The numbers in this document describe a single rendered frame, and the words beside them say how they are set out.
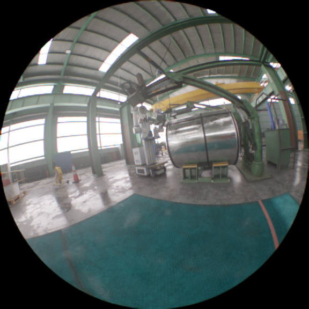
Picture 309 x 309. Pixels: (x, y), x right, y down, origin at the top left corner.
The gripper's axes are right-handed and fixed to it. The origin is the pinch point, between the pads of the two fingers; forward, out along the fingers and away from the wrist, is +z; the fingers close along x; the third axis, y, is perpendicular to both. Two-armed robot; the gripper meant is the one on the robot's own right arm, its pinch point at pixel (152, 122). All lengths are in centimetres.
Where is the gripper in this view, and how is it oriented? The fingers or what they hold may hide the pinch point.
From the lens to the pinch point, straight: 190.0
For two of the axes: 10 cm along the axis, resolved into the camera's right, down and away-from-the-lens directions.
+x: -2.9, 6.4, 7.1
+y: 4.7, -5.5, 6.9
